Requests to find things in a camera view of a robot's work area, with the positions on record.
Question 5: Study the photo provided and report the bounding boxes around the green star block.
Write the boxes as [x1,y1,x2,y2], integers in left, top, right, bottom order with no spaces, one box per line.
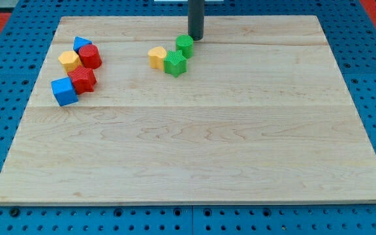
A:
[163,50,187,78]

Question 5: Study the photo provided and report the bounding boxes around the green cylinder block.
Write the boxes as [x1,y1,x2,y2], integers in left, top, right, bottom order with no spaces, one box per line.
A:
[176,35,194,59]

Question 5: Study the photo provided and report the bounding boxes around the yellow heart block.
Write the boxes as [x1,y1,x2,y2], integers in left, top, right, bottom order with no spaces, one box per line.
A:
[148,46,167,71]

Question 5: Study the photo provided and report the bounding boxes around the red cylinder block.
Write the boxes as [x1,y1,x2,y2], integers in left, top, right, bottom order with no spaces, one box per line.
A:
[78,44,102,69]

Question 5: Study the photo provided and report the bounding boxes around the light wooden board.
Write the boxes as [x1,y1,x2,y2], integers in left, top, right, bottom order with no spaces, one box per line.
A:
[0,15,376,206]

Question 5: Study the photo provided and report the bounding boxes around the yellow hexagon block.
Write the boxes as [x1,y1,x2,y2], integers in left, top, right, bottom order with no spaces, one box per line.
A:
[58,50,82,73]

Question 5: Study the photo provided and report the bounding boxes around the red star block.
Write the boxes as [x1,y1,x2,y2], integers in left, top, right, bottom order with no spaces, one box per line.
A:
[67,66,97,95]

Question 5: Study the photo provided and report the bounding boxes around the blue triangle block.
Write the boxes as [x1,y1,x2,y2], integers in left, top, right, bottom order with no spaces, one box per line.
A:
[72,37,92,53]

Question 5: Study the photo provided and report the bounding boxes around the blue cube block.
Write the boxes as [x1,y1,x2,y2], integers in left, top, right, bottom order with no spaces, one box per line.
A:
[51,77,78,106]

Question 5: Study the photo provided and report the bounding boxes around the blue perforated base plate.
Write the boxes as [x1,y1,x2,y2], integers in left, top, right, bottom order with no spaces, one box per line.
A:
[0,1,376,234]

